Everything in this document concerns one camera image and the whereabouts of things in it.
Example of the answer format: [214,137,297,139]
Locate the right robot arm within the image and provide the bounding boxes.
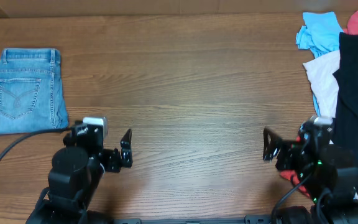
[263,116,358,224]

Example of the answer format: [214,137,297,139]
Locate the light blue shirt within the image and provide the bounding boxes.
[295,11,344,116]

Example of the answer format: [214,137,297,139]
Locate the blue denim jeans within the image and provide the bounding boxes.
[0,48,69,135]

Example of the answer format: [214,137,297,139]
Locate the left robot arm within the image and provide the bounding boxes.
[26,121,133,224]

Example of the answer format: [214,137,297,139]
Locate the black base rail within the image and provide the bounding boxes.
[111,215,270,224]

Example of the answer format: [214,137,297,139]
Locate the white cloth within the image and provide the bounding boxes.
[303,50,341,118]

